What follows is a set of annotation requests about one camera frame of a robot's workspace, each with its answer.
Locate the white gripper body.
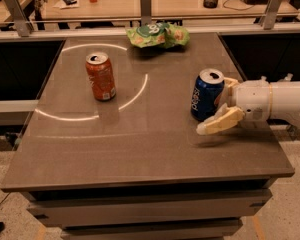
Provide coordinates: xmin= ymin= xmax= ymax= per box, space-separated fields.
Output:
xmin=228 ymin=79 xmax=272 ymax=122

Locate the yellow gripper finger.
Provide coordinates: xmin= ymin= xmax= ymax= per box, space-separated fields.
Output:
xmin=224 ymin=77 xmax=239 ymax=96
xmin=196 ymin=103 xmax=244 ymax=135

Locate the blue pepsi can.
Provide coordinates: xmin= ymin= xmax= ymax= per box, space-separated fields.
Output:
xmin=191 ymin=68 xmax=225 ymax=121

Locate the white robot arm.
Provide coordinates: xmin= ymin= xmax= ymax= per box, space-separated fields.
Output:
xmin=196 ymin=74 xmax=300 ymax=135

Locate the orange soda can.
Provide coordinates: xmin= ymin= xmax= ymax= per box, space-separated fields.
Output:
xmin=85 ymin=52 xmax=116 ymax=101

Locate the green chip bag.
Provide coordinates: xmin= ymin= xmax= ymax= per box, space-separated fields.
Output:
xmin=126 ymin=22 xmax=190 ymax=49

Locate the black mesh pen cup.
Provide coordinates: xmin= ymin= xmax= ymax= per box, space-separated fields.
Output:
xmin=203 ymin=0 xmax=218 ymax=9

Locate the grey drawer cabinet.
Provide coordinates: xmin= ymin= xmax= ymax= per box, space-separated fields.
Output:
xmin=28 ymin=181 xmax=272 ymax=240

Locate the metal railing frame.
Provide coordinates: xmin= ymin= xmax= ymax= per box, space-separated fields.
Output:
xmin=0 ymin=0 xmax=300 ymax=42

